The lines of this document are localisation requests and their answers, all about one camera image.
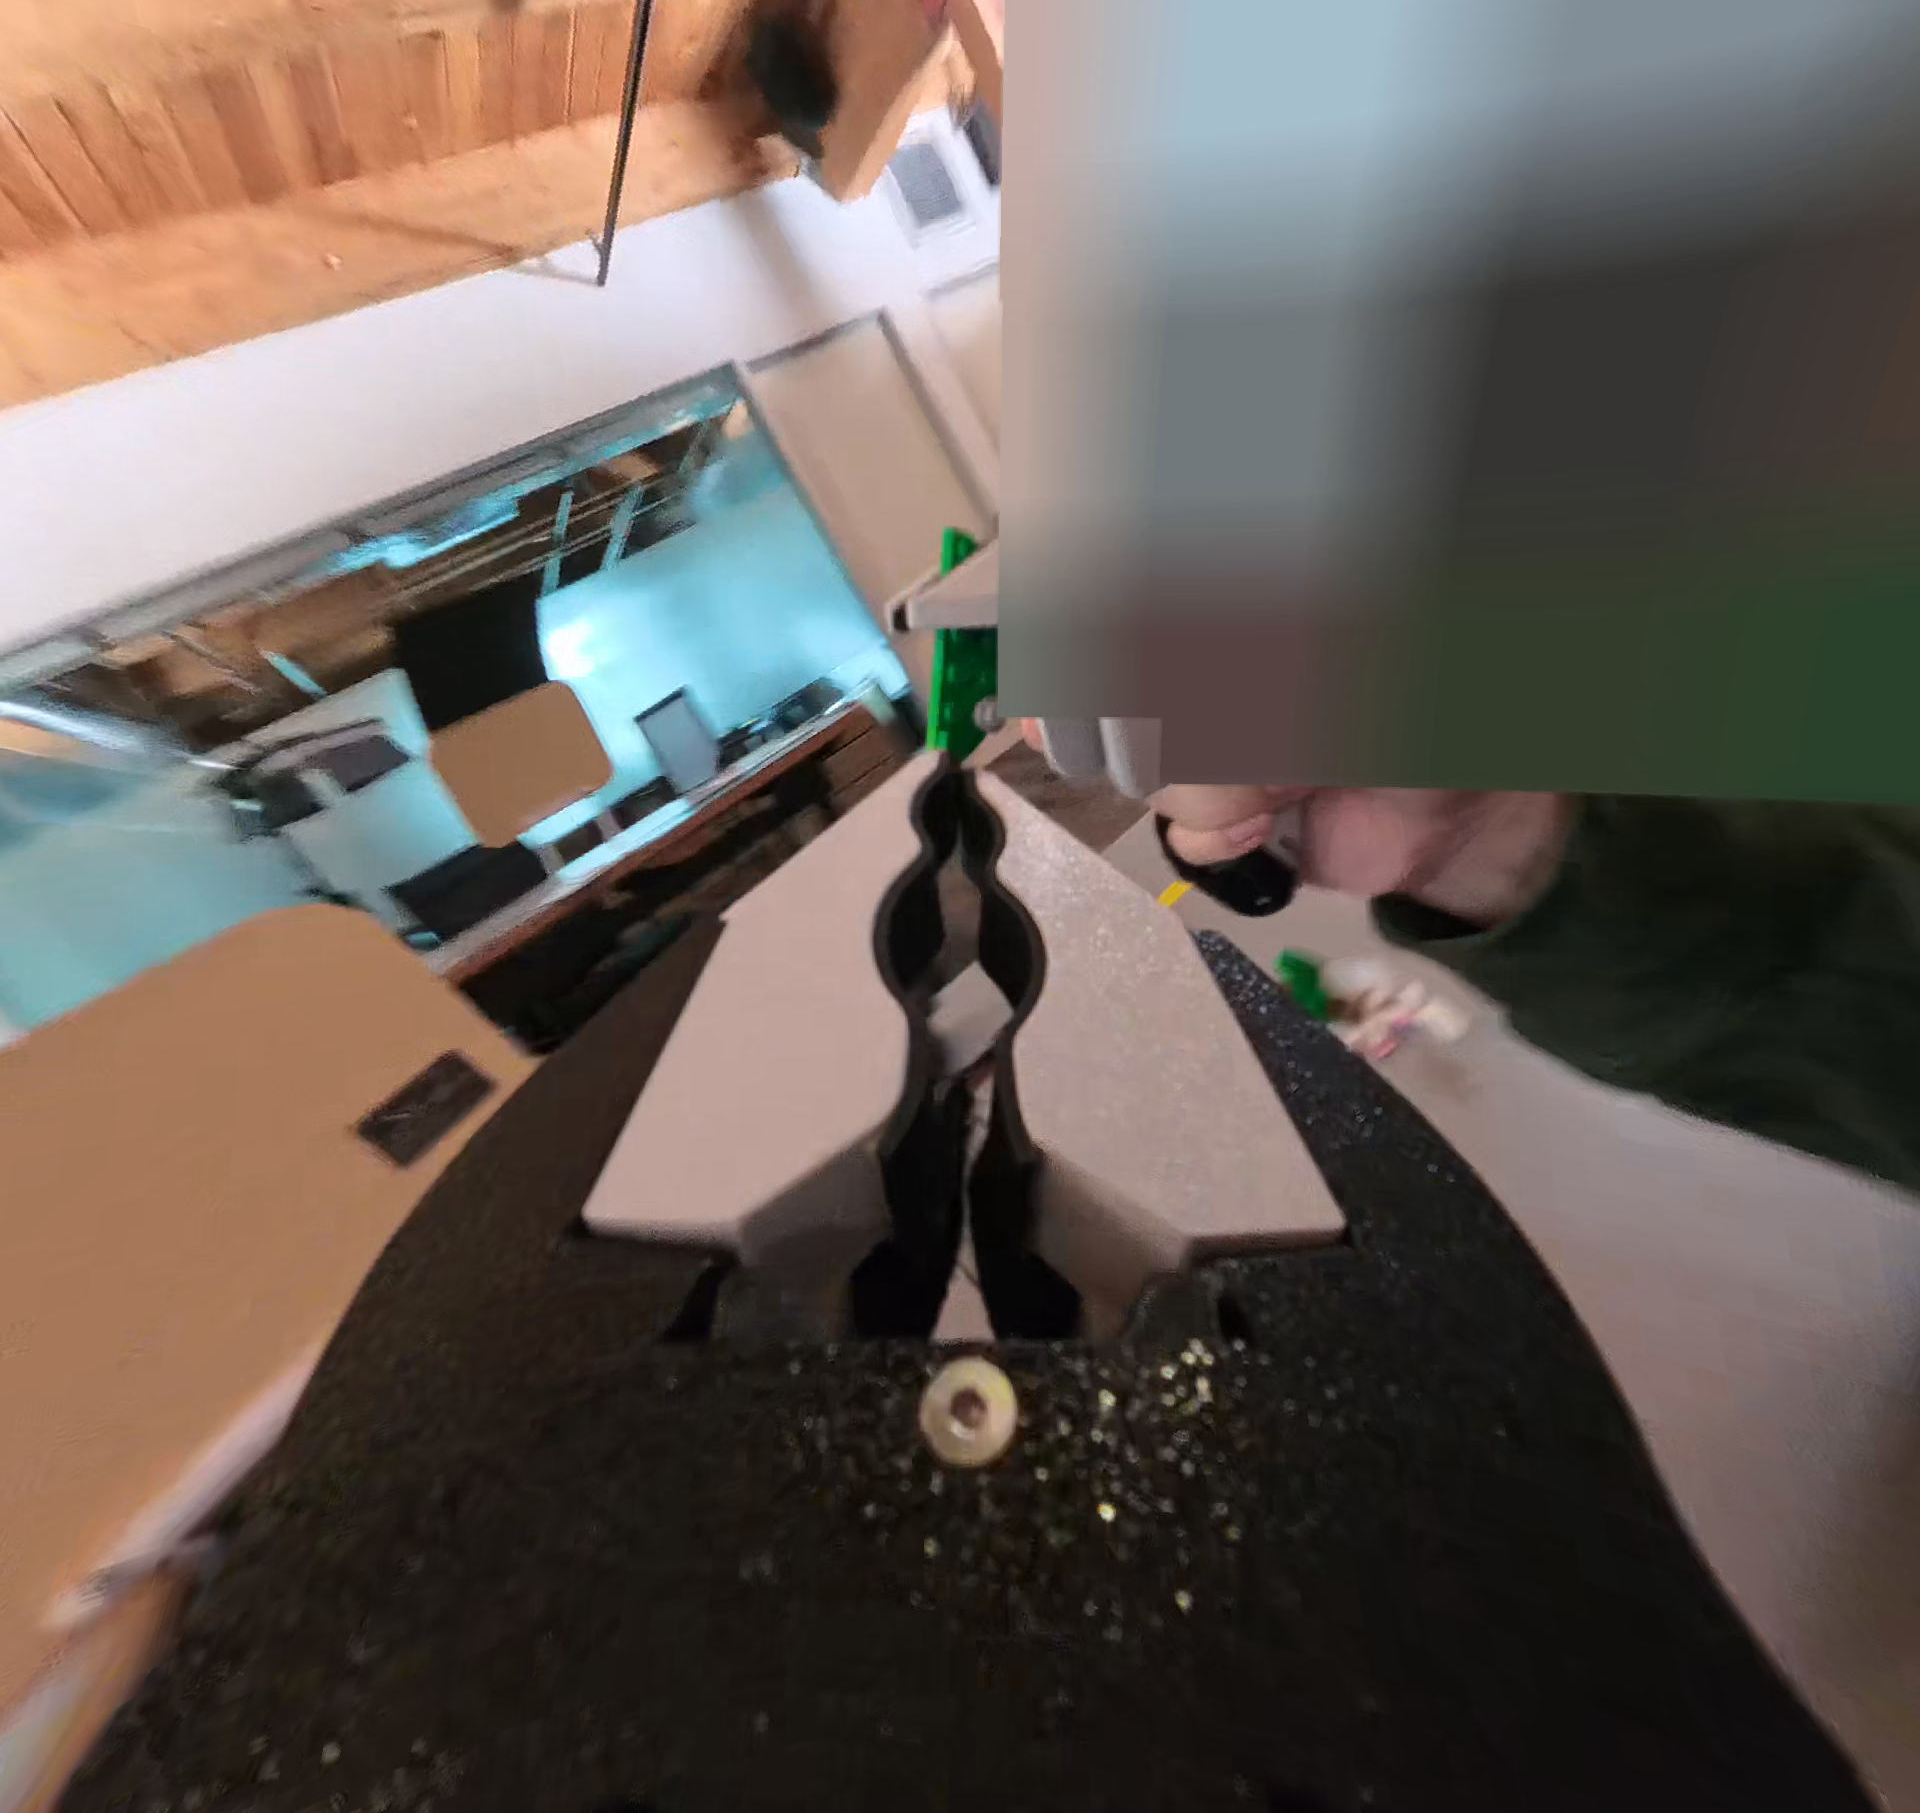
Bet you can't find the cardboard box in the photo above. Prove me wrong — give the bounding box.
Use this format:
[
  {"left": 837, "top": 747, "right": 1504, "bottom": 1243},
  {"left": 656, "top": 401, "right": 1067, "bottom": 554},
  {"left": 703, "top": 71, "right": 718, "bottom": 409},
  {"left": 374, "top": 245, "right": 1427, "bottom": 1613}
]
[{"left": 0, "top": 903, "right": 545, "bottom": 1813}]

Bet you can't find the wall air vent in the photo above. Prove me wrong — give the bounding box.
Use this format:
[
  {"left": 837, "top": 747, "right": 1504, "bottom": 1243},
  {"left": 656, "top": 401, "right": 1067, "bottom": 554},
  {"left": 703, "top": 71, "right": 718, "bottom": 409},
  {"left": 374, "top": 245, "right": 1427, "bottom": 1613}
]
[{"left": 886, "top": 117, "right": 975, "bottom": 245}]

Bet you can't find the long wooden desk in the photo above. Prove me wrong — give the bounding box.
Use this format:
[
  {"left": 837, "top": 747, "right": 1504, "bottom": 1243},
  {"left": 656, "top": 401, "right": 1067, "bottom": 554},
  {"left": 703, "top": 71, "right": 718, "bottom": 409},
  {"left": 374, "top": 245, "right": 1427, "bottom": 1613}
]
[{"left": 433, "top": 712, "right": 903, "bottom": 980}]

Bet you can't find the white cabinet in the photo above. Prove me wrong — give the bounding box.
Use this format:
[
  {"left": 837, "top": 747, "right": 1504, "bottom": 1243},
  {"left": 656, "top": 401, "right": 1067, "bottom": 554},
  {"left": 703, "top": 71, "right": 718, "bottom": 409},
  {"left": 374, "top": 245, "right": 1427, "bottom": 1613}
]
[{"left": 226, "top": 676, "right": 436, "bottom": 929}]

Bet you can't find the black hanging rod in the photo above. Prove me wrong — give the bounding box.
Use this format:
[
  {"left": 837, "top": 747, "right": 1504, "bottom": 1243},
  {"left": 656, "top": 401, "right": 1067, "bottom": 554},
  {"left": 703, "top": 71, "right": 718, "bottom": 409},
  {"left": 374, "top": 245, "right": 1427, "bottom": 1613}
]
[{"left": 588, "top": 0, "right": 676, "bottom": 287}]

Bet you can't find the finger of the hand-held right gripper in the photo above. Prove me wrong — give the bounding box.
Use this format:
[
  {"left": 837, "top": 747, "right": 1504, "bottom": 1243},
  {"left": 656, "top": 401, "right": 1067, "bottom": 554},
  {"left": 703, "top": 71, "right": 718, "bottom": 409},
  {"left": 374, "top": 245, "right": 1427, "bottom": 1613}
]
[{"left": 886, "top": 527, "right": 1005, "bottom": 634}]

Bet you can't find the black computer monitor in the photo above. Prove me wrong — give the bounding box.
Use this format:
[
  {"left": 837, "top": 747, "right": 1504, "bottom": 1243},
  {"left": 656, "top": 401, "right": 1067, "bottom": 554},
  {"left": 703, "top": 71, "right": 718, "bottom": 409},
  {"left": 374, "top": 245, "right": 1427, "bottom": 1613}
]
[{"left": 633, "top": 691, "right": 718, "bottom": 797}]

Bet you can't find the black ceiling lamp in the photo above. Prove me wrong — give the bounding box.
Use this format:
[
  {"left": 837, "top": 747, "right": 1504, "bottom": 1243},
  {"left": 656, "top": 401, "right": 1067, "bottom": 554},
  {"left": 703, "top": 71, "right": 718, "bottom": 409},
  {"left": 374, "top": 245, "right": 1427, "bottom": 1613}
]
[{"left": 747, "top": 0, "right": 842, "bottom": 164}]

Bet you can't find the green lego plate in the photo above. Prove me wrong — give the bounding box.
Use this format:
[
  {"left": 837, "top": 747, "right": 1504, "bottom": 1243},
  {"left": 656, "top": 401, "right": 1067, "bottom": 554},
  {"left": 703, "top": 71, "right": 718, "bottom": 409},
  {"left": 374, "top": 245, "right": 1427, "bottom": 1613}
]
[{"left": 929, "top": 524, "right": 1005, "bottom": 757}]

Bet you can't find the person's right hand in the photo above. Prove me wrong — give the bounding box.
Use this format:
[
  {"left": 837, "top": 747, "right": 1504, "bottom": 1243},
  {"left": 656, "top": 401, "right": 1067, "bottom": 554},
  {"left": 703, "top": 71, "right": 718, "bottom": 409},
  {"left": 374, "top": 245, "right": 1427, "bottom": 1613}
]
[{"left": 1162, "top": 786, "right": 1578, "bottom": 929}]

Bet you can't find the white door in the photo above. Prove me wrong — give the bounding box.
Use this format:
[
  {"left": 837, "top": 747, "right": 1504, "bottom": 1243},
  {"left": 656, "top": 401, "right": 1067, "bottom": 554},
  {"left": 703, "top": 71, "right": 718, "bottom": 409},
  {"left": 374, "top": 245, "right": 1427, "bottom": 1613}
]
[{"left": 743, "top": 313, "right": 1005, "bottom": 650}]

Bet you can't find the beige chair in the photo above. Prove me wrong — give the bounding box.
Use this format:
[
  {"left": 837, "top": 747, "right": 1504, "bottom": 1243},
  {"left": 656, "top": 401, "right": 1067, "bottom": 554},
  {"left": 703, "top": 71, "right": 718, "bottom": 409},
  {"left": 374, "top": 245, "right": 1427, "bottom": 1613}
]
[{"left": 427, "top": 680, "right": 615, "bottom": 851}]

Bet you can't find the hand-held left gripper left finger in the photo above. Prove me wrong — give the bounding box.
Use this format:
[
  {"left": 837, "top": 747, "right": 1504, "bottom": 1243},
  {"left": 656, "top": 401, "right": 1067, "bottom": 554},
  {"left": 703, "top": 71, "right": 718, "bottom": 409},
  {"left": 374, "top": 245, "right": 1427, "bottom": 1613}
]
[{"left": 581, "top": 757, "right": 975, "bottom": 1339}]

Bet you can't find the glass partition window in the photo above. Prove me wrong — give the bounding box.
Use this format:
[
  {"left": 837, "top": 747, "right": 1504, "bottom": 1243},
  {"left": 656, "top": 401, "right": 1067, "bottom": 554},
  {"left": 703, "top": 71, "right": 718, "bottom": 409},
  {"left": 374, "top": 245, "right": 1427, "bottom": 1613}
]
[{"left": 0, "top": 362, "right": 921, "bottom": 1036}]

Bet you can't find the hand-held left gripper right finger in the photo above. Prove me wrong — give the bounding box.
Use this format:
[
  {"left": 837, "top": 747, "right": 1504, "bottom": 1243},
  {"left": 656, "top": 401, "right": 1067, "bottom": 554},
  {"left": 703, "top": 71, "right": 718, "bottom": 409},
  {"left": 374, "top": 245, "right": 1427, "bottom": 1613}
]
[{"left": 959, "top": 769, "right": 1347, "bottom": 1339}]

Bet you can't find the person's right forearm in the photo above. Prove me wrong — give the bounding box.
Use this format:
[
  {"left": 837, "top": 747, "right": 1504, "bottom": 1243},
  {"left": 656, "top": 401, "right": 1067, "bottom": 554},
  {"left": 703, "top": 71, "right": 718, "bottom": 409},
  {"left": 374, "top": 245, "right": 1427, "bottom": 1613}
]
[{"left": 1369, "top": 789, "right": 1920, "bottom": 1195}]

